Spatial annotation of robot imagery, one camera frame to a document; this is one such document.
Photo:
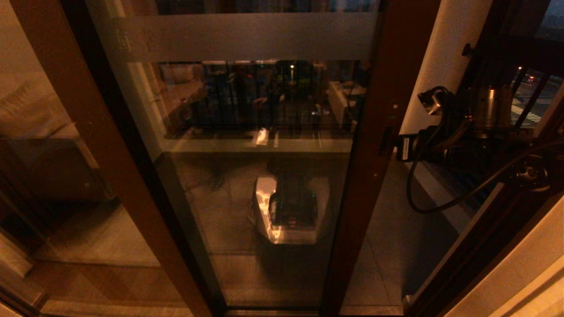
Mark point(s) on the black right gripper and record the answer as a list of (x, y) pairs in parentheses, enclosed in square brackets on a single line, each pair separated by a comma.
[(418, 149)]

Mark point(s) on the brown framed sliding glass door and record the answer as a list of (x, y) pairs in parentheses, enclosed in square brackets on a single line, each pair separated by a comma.
[(246, 37)]

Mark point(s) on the short grey stone window sill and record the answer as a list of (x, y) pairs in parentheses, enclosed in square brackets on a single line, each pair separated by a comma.
[(449, 185)]

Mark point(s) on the dark brown door jamb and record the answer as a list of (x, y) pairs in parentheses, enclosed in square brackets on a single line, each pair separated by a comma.
[(506, 229)]

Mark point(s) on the long black metal balcony railing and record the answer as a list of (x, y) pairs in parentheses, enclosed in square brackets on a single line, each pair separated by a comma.
[(238, 105)]

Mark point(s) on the brown framed fixed glass panel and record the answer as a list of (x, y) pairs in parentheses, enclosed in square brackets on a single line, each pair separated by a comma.
[(110, 145)]

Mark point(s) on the grey front-loading washing machine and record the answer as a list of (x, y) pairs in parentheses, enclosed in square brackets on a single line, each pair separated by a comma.
[(57, 176)]

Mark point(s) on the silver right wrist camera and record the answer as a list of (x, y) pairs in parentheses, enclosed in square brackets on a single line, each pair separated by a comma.
[(432, 102)]

